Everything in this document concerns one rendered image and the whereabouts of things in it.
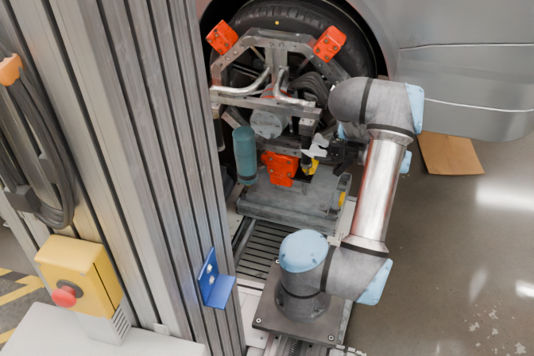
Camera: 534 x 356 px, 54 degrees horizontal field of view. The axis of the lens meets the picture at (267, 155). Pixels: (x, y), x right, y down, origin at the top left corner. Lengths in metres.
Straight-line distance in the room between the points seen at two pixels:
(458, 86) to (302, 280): 0.98
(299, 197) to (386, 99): 1.29
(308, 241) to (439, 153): 1.94
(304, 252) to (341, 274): 0.10
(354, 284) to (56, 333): 0.64
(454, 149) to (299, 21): 1.56
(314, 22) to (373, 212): 0.85
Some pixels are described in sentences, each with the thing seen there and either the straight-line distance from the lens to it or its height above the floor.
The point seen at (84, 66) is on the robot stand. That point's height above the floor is 1.77.
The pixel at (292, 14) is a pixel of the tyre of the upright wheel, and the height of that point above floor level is 1.17.
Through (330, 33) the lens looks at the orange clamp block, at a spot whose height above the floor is 1.16.
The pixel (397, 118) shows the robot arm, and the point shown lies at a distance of 1.26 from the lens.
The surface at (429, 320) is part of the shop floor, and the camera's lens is 2.43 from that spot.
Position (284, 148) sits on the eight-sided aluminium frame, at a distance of 2.15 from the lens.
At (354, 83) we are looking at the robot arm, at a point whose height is 1.31.
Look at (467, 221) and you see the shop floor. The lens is 2.81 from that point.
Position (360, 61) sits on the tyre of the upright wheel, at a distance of 1.93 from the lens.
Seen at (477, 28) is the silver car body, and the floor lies 1.20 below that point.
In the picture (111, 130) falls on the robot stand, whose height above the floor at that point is 1.69.
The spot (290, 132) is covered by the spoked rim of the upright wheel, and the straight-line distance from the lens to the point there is 2.22.
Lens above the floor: 2.05
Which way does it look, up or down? 43 degrees down
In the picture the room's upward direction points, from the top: 3 degrees counter-clockwise
